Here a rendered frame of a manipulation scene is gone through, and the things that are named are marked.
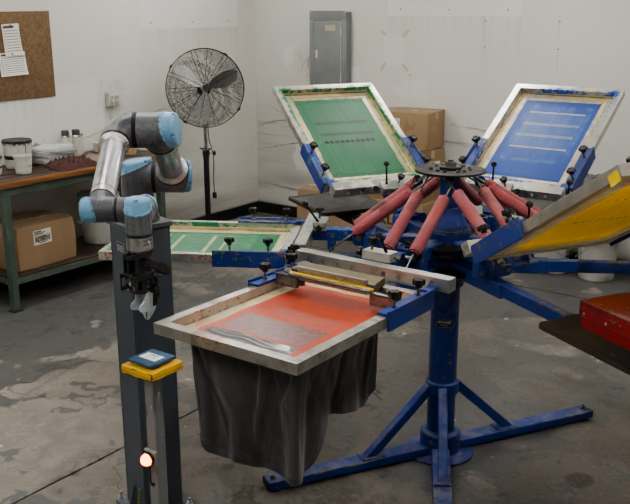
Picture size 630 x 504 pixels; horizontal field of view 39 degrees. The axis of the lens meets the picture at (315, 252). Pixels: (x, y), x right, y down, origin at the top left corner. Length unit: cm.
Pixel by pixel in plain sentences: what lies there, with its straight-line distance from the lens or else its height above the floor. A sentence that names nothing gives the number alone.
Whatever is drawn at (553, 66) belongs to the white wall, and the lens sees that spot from 711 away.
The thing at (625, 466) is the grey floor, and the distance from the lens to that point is 429.
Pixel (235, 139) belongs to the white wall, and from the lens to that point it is 846.
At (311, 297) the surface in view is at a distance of 323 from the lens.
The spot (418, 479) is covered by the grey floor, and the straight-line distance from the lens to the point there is 400.
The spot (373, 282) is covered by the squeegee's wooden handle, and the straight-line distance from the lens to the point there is 308.
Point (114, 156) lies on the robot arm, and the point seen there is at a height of 153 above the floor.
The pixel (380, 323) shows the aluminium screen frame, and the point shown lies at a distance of 291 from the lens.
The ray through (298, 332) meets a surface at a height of 96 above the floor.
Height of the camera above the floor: 198
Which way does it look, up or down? 16 degrees down
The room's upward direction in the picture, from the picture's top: straight up
